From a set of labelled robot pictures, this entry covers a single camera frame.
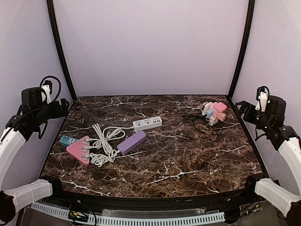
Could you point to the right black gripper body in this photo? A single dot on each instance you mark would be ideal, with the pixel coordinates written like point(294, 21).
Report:
point(246, 111)

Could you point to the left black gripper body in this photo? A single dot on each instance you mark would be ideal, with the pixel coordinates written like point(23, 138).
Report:
point(60, 107)

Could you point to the pink triangular power strip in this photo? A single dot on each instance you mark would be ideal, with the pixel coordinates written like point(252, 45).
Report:
point(80, 150)

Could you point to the purple power strip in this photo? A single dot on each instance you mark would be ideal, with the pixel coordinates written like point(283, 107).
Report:
point(131, 142)

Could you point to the white power strip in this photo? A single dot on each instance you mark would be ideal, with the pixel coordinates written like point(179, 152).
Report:
point(148, 123)

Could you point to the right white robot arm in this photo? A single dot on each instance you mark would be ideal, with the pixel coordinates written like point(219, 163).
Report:
point(280, 151)

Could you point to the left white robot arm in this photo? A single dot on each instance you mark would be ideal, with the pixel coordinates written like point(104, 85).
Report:
point(16, 134)

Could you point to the pink white cube adapter cluster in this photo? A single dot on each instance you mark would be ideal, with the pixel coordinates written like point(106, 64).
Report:
point(214, 112)

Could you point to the teal power strip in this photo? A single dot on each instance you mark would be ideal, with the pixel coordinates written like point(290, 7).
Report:
point(67, 141)

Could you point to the small circuit board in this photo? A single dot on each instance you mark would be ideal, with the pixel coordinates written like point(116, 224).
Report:
point(78, 216)

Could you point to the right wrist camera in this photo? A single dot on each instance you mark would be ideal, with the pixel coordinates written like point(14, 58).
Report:
point(269, 104)

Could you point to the black frame left post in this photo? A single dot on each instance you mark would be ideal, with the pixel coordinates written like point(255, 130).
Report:
point(59, 48)

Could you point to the black frame post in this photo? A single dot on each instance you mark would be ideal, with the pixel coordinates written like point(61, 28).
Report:
point(243, 47)
point(59, 48)

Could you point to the black frame right post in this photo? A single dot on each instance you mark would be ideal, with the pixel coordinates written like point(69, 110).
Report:
point(243, 47)

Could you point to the white slotted cable duct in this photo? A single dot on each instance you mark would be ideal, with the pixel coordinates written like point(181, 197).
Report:
point(154, 218)

